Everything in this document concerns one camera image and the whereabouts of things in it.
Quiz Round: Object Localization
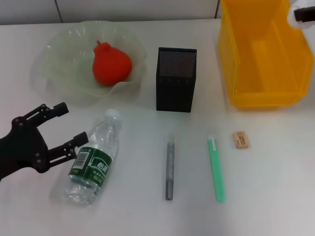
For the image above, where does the clear water bottle green label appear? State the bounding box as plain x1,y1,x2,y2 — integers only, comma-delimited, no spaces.
63,109,123,206

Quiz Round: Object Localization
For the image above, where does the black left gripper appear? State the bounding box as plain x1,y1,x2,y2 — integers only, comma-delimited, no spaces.
0,102,89,181

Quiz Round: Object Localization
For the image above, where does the white paper ball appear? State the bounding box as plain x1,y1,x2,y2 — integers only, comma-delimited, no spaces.
287,0,315,30

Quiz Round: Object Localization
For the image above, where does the beige eraser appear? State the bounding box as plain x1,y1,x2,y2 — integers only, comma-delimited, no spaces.
232,131,252,149

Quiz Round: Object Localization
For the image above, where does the grey pen clear cap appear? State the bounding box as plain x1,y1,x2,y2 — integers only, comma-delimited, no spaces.
162,134,176,201

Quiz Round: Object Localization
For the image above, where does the red knitted toy fruit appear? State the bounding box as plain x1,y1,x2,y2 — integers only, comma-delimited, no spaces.
92,40,133,86

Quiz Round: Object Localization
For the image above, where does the black mesh pen holder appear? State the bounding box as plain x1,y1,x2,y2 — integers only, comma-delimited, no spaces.
156,47,197,113

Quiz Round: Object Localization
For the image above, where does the yellow plastic storage bin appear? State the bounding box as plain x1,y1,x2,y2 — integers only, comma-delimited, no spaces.
217,0,315,109

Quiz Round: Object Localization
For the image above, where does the green translucent fruit plate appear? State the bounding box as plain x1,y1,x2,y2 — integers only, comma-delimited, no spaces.
40,20,148,99

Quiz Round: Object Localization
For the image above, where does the green pen white cap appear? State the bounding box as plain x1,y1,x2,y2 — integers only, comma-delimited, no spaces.
208,134,226,203

